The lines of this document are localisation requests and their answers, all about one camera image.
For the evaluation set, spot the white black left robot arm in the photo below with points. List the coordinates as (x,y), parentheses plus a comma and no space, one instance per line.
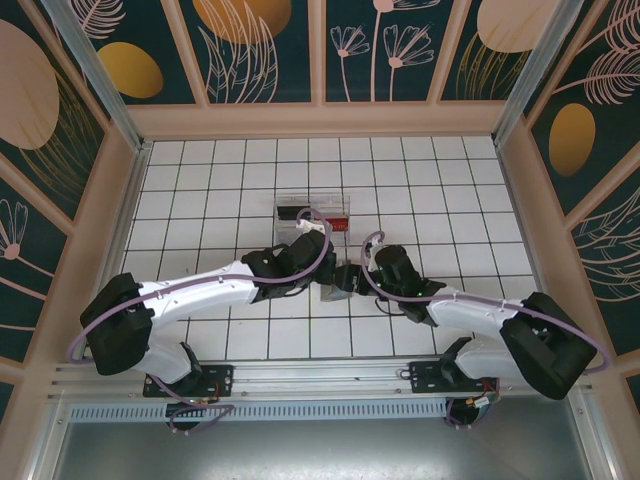
(200,290)

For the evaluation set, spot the red VIP card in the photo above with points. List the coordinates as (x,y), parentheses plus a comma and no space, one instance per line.
(338,223)

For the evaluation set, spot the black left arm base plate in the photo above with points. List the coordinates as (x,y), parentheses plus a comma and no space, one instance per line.
(220,380)

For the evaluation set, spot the aluminium corner post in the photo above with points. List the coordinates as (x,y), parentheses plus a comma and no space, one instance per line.
(542,75)
(100,85)

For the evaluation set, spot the grey metal shelf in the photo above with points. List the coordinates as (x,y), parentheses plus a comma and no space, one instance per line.
(325,450)

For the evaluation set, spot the green controller board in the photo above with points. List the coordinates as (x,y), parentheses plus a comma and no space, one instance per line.
(482,402)

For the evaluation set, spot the aluminium table edge rail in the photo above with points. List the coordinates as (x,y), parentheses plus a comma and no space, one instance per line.
(505,170)
(137,175)

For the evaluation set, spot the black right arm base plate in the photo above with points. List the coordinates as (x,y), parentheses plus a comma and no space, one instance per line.
(425,377)

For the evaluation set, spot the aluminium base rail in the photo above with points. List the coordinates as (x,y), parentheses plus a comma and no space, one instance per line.
(325,375)

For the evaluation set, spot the black VIP card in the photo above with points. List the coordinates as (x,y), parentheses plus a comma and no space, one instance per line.
(292,212)

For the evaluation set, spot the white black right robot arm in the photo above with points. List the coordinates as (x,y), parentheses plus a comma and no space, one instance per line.
(475,315)

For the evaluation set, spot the grey foil pouch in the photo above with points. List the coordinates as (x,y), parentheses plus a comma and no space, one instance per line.
(332,295)

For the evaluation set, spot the clear acrylic card organizer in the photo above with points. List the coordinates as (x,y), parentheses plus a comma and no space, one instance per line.
(320,202)

